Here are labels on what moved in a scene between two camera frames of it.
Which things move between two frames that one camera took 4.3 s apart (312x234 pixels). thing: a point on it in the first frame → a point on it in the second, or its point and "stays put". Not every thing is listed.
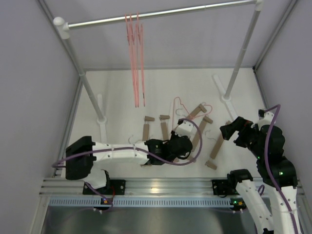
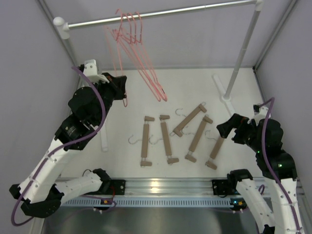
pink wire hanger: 140,37 → 140,47
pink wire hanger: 194,117 → 113,40
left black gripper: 173,135 → 118,82
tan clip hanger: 146,131 stays put
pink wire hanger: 134,34 → 133,49
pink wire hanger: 130,32 → 139,49
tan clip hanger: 219,141 stays put
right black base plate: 223,187 stays put
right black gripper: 241,125 stays put
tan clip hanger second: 164,118 stays put
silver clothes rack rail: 106,21 stays put
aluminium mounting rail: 143,187 stays put
